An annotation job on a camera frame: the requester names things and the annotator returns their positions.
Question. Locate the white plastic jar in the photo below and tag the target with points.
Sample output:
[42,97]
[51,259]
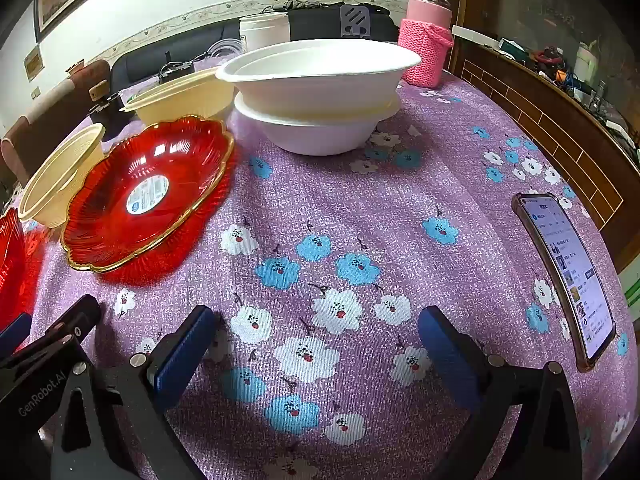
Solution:
[264,32]

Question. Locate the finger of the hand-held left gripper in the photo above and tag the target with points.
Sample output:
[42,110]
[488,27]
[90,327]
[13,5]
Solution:
[14,329]
[75,317]

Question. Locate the black leather sofa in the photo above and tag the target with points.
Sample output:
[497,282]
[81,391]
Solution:
[145,57]

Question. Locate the clear plastic container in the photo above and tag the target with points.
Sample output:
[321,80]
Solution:
[227,49]

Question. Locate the purple floral tablecloth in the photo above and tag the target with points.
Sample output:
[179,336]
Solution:
[350,205]

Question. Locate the white foam bowl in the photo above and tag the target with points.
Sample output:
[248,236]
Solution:
[315,132]
[320,67]

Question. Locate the brown armchair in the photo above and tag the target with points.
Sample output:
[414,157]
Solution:
[60,105]

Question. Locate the yellow wall plaque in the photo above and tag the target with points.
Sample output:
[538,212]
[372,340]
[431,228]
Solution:
[33,62]

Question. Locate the white bottle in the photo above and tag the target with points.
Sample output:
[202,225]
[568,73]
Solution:
[586,65]

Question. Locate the red gold-rimmed plate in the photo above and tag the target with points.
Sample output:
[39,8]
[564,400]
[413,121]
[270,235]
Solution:
[10,255]

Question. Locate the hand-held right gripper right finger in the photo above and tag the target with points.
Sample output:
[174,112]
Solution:
[447,360]

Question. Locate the black bag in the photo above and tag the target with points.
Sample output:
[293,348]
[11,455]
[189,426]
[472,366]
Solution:
[315,22]

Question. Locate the pink knitted-sleeve bottle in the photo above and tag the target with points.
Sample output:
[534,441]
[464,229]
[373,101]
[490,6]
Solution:
[425,45]

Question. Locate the small cream plastic bowl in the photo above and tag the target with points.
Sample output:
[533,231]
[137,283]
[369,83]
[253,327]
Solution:
[55,180]

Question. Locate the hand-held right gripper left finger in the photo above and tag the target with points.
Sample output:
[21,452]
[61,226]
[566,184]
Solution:
[182,360]

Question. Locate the large cream plastic bowl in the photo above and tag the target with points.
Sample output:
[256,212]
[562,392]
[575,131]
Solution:
[185,102]

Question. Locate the red bowl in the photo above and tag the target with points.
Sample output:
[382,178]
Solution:
[150,190]

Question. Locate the wooden cabinet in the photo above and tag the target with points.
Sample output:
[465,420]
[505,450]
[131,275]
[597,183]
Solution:
[550,125]

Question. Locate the smartphone in clear case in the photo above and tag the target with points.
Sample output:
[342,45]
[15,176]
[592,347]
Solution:
[570,270]

